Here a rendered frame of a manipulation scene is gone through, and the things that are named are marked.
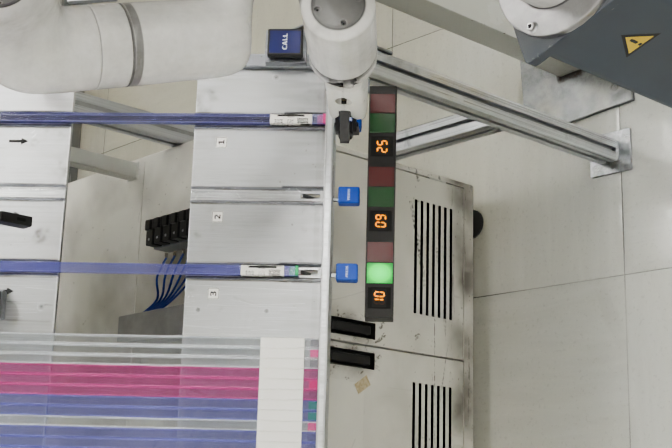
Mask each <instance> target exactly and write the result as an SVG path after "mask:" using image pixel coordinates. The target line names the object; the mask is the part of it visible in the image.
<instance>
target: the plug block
mask: <svg viewBox="0 0 672 448"><path fill-rule="evenodd" d="M0 225H6V226H11V227H16V228H21V229H25V228H28V227H31V226H32V217H31V216H26V215H21V214H16V213H12V212H7V211H0Z"/></svg>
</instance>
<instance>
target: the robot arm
mask: <svg viewBox="0 0 672 448"><path fill-rule="evenodd" d="M298 1H299V4H300V8H301V15H302V20H303V26H304V31H305V37H306V42H307V48H308V53H309V63H310V66H311V67H312V69H313V71H314V73H315V74H316V75H317V76H318V77H319V78H320V79H321V80H322V81H324V82H325V87H326V95H327V102H328V109H329V113H330V115H331V117H332V118H334V119H335V123H334V127H335V134H336V135H338V137H339V140H340V143H345V144H349V141H350V140H351V139H352V138H353V135H359V123H358V122H357V121H356V119H357V120H359V119H364V118H365V117H366V116H367V103H368V77H369V75H370V74H371V73H372V71H373V70H374V68H375V65H376V63H377V28H376V3H375V0H298ZM604 2H605V0H499V4H500V7H501V9H502V12H503V14H504V16H505V17H506V19H507V20H508V21H509V23H510V24H511V25H512V26H514V27H515V28H516V29H517V30H519V31H521V32H523V33H525V34H527V35H529V36H533V37H537V38H553V37H557V36H562V35H564V34H566V33H569V32H571V31H573V30H575V29H576V28H578V27H579V26H581V25H582V24H584V23H585V22H586V21H587V20H588V19H589V18H591V17H592V16H593V15H594V14H595V13H596V11H597V10H598V9H599V8H600V7H601V6H602V5H603V3H604ZM253 4H254V0H166V1H144V2H124V3H106V4H89V5H70V6H63V5H60V3H59V0H0V84H1V85H2V86H4V87H6V88H9V89H11V90H14V91H17V92H21V93H26V94H56V93H68V92H79V91H89V90H100V89H111V88H122V87H133V86H143V85H152V84H161V83H171V82H180V81H190V80H200V79H210V78H219V77H224V76H229V75H232V74H235V73H237V72H239V71H241V70H242V69H243V68H244V67H245V66H246V65H247V63H248V61H249V57H250V53H251V44H252V12H253ZM349 117H352V121H349Z"/></svg>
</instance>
